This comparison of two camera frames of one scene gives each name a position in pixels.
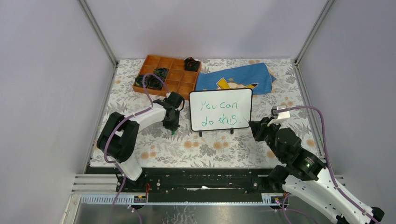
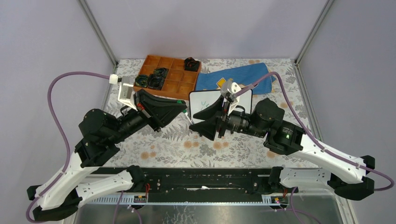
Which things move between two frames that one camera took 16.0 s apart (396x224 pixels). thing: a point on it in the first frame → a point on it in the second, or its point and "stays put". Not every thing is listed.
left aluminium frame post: x=101 y=37 stays put
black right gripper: x=258 y=127 → x=214 y=118
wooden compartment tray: x=178 y=74 stays put
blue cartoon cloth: x=255 y=76 stays put
